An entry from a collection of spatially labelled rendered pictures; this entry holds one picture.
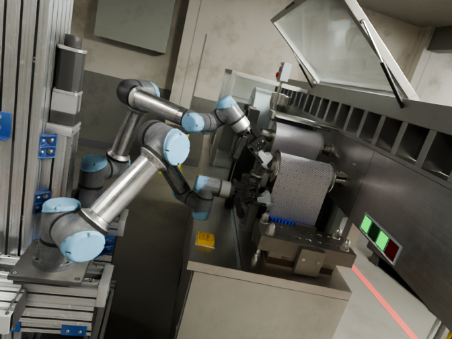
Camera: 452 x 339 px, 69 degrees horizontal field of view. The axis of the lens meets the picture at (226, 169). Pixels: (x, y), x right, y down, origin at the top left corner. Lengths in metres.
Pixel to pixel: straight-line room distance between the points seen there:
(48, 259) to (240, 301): 0.71
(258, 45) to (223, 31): 0.56
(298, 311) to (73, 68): 1.25
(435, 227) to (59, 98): 1.28
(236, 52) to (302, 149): 3.63
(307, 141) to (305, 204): 0.34
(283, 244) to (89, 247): 0.70
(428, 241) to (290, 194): 0.60
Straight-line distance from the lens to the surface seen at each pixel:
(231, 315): 1.42
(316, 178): 1.46
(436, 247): 1.07
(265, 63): 5.26
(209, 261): 1.29
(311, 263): 1.38
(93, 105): 5.22
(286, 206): 1.48
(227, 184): 1.38
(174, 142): 1.10
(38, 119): 1.30
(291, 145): 1.64
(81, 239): 1.07
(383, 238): 1.24
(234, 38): 5.15
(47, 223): 1.21
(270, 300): 1.39
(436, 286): 1.06
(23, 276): 1.28
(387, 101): 1.46
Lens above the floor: 1.59
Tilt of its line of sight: 16 degrees down
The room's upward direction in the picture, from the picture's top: 15 degrees clockwise
